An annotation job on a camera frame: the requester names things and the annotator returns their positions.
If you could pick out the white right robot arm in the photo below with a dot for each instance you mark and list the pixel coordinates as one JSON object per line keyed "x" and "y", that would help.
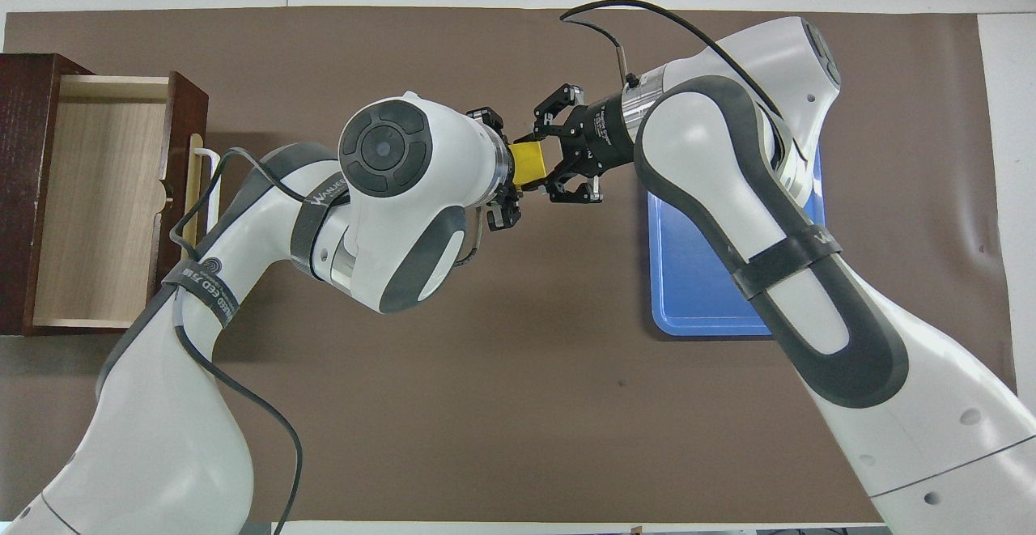
{"x": 890, "y": 422}

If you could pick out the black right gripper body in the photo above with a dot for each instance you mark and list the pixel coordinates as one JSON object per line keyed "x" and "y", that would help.
{"x": 603, "y": 134}

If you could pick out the yellow block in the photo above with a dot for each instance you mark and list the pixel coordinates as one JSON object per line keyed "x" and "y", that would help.
{"x": 530, "y": 164}

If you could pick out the blue plastic tray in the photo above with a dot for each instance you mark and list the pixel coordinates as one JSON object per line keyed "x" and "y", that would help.
{"x": 696, "y": 276}

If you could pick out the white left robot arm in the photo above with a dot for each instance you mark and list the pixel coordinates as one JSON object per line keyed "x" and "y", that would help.
{"x": 162, "y": 438}

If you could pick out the brown table mat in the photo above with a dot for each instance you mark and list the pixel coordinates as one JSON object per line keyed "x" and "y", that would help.
{"x": 486, "y": 397}

